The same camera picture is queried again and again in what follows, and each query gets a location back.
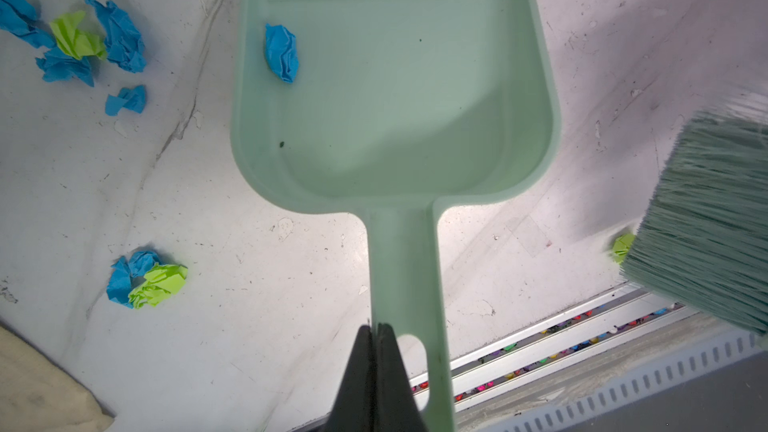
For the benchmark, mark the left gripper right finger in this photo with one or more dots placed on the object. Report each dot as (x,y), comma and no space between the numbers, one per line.
(394,406)

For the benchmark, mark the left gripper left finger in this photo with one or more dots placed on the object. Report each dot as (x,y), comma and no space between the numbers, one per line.
(354,406)

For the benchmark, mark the green plastic dustpan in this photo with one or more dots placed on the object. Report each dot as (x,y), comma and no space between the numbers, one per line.
(401,109)

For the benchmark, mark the green hand brush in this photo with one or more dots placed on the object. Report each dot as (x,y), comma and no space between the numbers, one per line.
(703,238)

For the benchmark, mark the blue green scrap left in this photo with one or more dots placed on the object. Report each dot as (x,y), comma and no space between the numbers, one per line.
(144,279)

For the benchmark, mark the small lime scrap front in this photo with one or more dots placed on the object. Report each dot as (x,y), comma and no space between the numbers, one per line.
(621,247)

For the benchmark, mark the beige work glove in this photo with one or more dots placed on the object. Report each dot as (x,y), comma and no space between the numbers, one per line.
(36,395)

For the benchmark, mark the tiny blue scrap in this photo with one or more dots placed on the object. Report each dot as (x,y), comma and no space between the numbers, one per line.
(281,53)

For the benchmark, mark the blue green scrap cluster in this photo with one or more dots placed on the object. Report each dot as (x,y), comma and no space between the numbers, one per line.
(69,49)

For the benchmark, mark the aluminium front rail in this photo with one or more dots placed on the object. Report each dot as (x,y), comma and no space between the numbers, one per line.
(611,351)

